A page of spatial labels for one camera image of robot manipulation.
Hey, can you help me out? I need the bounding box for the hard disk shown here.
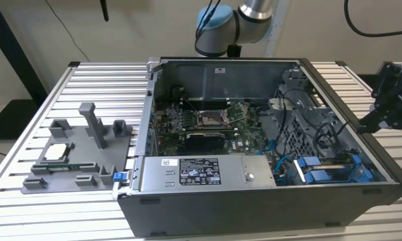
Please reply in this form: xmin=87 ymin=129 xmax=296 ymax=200
xmin=297 ymin=153 xmax=362 ymax=174

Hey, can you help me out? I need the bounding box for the grey metal disk bay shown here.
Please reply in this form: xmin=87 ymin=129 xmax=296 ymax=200
xmin=268 ymin=69 xmax=369 ymax=163

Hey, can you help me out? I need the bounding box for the long black expansion slot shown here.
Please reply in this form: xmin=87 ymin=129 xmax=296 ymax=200
xmin=185 ymin=127 xmax=239 ymax=132

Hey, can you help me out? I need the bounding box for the green motherboard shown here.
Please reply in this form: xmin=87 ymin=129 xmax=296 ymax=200
xmin=154 ymin=100 xmax=272 ymax=156

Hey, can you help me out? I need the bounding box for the CPU socket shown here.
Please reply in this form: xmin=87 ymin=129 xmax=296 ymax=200
xmin=195 ymin=110 xmax=230 ymax=128

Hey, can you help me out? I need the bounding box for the black graphics card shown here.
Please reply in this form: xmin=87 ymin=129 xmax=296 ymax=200
xmin=182 ymin=132 xmax=226 ymax=154

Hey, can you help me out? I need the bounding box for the open grey PC case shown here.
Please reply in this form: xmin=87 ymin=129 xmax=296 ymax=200
xmin=112 ymin=56 xmax=402 ymax=238

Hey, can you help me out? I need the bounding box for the silver power supply unit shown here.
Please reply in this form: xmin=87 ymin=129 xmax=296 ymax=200
xmin=139 ymin=155 xmax=278 ymax=192

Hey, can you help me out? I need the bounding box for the silver case release lever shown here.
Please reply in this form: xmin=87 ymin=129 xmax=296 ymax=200
xmin=146 ymin=57 xmax=162 ymax=74

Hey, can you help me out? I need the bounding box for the grey parts rack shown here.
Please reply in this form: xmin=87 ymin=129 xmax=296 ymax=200
xmin=22 ymin=102 xmax=138 ymax=196

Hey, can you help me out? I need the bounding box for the green RAM stick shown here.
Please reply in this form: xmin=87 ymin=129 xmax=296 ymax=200
xmin=36 ymin=162 xmax=100 ymax=172

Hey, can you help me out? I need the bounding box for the black hanging antenna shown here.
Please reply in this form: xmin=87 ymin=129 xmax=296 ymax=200
xmin=99 ymin=0 xmax=111 ymax=22

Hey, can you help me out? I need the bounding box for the silver CPU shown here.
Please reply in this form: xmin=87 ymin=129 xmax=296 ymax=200
xmin=44 ymin=144 xmax=71 ymax=161

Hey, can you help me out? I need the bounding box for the black stand with base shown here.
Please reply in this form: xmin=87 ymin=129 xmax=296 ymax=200
xmin=0 ymin=0 xmax=52 ymax=140

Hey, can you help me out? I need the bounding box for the long black power wire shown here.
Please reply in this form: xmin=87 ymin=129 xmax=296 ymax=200
xmin=276 ymin=90 xmax=312 ymax=158

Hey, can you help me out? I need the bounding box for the blue data wire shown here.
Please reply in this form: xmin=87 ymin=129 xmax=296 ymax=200
xmin=258 ymin=139 xmax=296 ymax=178

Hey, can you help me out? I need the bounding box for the thick black gripper cable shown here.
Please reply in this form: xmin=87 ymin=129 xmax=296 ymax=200
xmin=342 ymin=0 xmax=402 ymax=36

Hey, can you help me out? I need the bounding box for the white upright post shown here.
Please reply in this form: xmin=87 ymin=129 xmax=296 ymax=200
xmin=263 ymin=0 xmax=292 ymax=58

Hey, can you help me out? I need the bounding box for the thin wire locking lever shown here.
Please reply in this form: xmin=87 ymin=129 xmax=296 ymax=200
xmin=183 ymin=97 xmax=199 ymax=113

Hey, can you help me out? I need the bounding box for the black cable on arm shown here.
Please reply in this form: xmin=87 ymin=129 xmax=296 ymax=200
xmin=194 ymin=0 xmax=223 ymax=37

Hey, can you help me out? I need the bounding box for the thin black wall cable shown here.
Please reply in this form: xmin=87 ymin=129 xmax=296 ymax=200
xmin=48 ymin=0 xmax=92 ymax=63

